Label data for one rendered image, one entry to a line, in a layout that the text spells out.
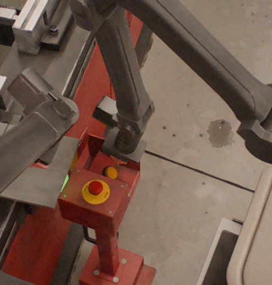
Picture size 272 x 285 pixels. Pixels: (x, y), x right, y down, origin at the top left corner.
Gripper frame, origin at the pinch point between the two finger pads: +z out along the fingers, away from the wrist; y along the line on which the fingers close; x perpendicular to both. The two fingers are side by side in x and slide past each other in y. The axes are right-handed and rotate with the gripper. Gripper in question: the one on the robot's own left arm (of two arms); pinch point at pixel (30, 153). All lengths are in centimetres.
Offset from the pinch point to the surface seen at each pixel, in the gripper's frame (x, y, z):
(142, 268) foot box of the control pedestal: 68, -22, 83
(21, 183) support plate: 1.9, 3.8, 6.8
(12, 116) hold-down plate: -5.9, -18.8, 21.9
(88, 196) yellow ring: 20.5, -8.1, 21.4
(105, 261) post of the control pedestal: 47, -12, 68
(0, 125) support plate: -7.6, -9.2, 12.0
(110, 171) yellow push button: 25.0, -20.0, 24.8
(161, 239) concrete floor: 72, -37, 82
